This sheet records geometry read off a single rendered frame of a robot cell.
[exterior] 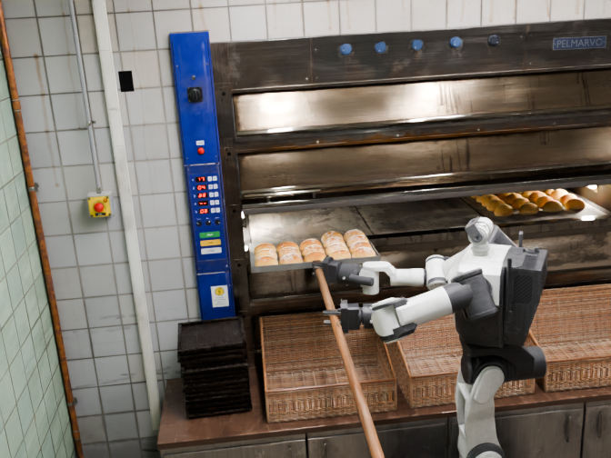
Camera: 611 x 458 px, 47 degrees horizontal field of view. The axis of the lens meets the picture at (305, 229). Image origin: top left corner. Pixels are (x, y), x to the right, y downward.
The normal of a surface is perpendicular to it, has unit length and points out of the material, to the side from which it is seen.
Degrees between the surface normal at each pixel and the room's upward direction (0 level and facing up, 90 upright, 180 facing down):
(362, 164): 70
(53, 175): 90
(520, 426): 90
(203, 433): 0
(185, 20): 90
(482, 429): 90
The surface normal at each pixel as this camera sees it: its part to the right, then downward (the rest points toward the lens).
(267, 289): 0.08, -0.04
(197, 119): 0.11, 0.30
